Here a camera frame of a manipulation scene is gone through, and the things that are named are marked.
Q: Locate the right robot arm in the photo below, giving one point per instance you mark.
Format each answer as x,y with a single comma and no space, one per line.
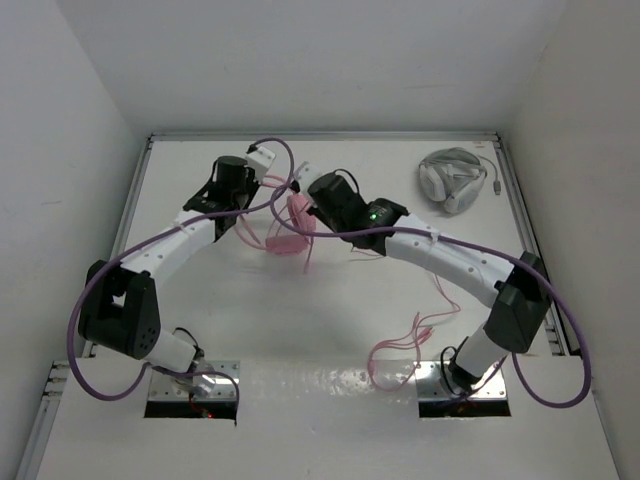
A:
517,303

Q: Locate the white front board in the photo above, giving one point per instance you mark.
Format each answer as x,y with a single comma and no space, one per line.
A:
301,420

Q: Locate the metal base plate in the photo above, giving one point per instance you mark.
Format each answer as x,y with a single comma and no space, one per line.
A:
434,383
209,381

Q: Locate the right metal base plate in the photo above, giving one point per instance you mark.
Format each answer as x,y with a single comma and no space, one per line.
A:
434,383

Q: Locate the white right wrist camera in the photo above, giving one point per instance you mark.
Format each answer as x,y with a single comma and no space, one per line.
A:
305,175

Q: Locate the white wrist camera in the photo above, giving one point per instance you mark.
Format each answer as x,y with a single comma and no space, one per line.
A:
305,175
260,160

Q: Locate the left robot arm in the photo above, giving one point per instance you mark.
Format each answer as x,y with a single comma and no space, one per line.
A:
121,312

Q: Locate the white grey headphones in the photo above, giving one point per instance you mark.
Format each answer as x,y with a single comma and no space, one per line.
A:
452,178

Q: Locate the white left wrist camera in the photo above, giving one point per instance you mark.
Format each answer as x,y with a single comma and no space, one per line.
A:
260,160

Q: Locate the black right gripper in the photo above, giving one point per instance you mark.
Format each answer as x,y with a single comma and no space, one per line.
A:
317,212

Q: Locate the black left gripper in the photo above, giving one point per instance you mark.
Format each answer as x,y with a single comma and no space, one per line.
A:
250,179

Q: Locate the aluminium table frame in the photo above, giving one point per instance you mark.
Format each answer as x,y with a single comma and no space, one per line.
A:
336,311

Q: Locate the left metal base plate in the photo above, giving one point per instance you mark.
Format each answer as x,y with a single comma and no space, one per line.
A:
209,381

